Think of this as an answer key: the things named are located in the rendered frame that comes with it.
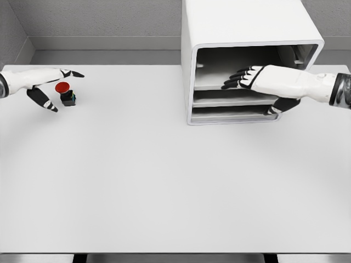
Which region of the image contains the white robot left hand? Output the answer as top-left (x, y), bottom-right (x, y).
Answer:
top-left (16, 67), bottom-right (85, 113)

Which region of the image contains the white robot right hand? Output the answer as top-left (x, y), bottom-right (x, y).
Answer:
top-left (220, 65), bottom-right (308, 116)

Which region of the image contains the white tabletop storage cabinet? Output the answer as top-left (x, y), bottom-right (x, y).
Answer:
top-left (180, 0), bottom-right (325, 126)

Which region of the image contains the grey cabinet drawer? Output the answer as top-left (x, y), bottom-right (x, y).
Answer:
top-left (190, 105), bottom-right (279, 123)
top-left (192, 89), bottom-right (278, 108)

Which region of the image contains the red button black load switch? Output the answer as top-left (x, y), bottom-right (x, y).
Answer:
top-left (54, 82), bottom-right (77, 107)

